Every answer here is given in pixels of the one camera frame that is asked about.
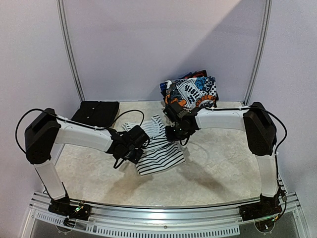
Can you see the pink plastic laundry basket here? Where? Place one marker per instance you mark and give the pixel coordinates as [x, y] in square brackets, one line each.
[213, 105]

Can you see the right aluminium frame post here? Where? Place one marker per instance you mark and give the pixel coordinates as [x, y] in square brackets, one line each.
[259, 51]

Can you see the folded black shirt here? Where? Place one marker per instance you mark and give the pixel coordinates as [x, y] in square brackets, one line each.
[96, 113]

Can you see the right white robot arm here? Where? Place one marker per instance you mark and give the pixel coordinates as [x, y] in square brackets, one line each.
[253, 120]

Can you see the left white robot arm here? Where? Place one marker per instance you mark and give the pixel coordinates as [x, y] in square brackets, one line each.
[49, 129]

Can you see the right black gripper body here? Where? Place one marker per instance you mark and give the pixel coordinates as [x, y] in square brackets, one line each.
[172, 134]

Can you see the colourful printed clothes pile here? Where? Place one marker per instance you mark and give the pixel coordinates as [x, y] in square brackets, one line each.
[193, 90]

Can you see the aluminium front rail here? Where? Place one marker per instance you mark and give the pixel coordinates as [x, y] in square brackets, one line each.
[118, 221]

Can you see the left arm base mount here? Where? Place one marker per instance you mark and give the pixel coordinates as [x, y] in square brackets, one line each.
[72, 213]

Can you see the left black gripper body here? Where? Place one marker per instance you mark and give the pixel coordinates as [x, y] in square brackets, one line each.
[134, 158]

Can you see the black white striped tank top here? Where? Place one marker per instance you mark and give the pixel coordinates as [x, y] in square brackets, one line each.
[159, 154]

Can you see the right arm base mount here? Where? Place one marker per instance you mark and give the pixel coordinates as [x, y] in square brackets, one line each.
[266, 212]

